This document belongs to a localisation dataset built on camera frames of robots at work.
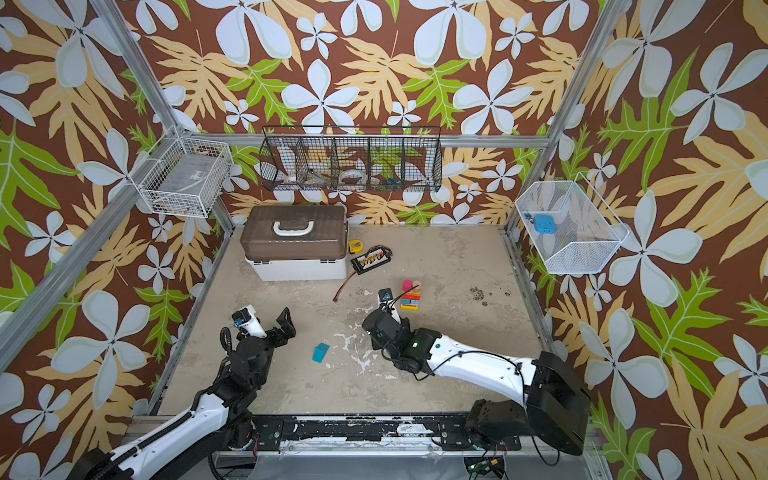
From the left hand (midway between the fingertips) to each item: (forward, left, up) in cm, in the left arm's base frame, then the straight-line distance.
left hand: (272, 311), depth 83 cm
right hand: (-3, -29, 0) cm, 30 cm away
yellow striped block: (+7, -40, -9) cm, 41 cm away
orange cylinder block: (+9, -40, -3) cm, 41 cm away
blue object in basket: (+22, -79, +14) cm, 83 cm away
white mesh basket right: (+19, -84, +16) cm, 88 cm away
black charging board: (+28, -28, -10) cm, 41 cm away
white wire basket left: (+33, +27, +21) cm, 48 cm away
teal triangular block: (-7, -12, -12) cm, 19 cm away
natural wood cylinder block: (+10, -42, -1) cm, 43 cm away
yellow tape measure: (+32, -21, -9) cm, 40 cm away
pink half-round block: (+10, -39, -1) cm, 40 cm away
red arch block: (+9, -41, -8) cm, 42 cm away
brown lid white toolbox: (+18, -5, +9) cm, 21 cm away
